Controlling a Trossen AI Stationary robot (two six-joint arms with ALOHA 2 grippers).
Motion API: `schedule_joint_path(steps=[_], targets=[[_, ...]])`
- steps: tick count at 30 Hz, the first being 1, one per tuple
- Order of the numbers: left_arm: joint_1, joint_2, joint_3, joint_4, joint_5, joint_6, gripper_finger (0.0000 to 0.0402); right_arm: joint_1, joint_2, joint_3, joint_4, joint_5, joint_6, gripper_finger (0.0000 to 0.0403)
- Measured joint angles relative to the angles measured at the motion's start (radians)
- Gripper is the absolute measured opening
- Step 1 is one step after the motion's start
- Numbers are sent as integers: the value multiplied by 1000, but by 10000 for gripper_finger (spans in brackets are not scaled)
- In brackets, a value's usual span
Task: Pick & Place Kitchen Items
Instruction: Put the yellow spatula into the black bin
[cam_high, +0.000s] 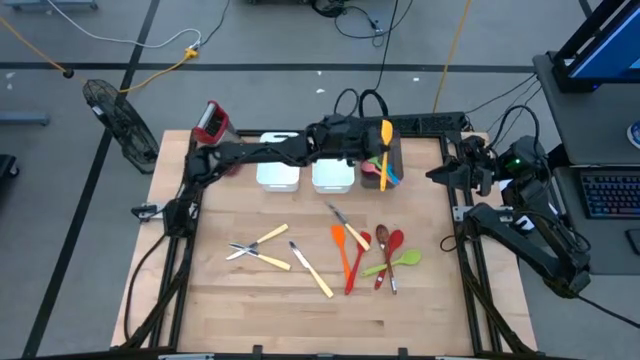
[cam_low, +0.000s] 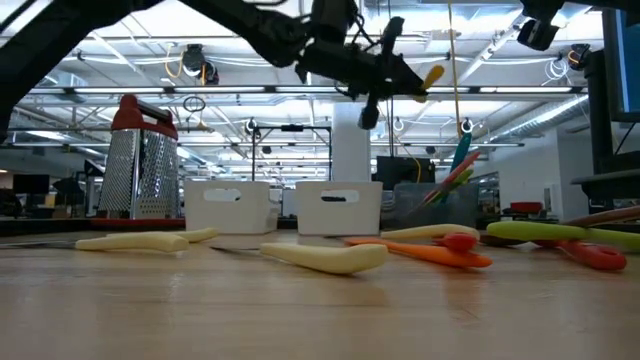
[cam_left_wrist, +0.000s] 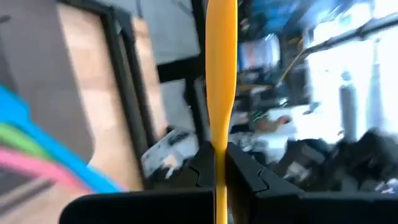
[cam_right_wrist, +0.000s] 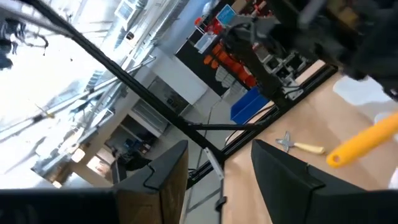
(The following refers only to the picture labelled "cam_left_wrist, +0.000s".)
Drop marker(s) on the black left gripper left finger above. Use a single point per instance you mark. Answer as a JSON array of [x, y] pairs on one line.
[[186, 193]]

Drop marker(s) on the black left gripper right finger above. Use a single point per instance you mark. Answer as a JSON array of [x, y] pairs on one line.
[[264, 202]]

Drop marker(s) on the blue silicone spatula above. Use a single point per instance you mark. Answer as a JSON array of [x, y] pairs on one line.
[[62, 152]]

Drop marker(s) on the yellow silicone spatula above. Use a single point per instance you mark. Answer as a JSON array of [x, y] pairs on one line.
[[221, 62]]

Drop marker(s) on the pink silicone spatula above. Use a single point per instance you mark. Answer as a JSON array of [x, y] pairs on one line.
[[37, 166]]

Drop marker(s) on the green silicone spatula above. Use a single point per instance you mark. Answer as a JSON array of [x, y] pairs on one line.
[[15, 137]]

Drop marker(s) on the black aluminium table frame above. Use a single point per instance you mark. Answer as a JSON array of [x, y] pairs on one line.
[[132, 93]]

